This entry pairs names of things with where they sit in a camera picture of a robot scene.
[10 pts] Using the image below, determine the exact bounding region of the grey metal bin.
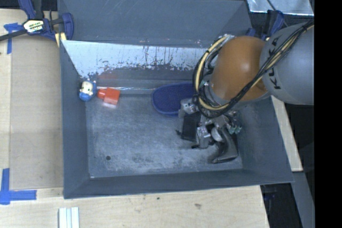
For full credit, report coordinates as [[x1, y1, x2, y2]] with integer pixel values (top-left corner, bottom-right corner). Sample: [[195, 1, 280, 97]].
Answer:
[[56, 0, 295, 200]]

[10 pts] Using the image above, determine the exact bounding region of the red-capped clear tube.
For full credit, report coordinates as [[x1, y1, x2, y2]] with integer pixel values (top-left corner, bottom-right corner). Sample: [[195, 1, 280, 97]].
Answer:
[[96, 86, 155, 106]]

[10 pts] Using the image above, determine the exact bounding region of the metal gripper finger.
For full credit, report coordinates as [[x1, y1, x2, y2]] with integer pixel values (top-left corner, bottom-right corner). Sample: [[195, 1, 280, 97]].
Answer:
[[178, 98, 199, 117], [196, 126, 215, 150]]

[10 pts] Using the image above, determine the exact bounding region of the blue oval sponge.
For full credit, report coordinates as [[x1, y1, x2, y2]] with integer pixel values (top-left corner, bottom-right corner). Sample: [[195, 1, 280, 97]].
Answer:
[[151, 81, 198, 117]]

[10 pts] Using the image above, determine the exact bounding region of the white and blue toy figure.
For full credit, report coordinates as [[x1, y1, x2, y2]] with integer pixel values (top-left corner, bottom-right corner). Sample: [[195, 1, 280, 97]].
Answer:
[[78, 79, 98, 103]]

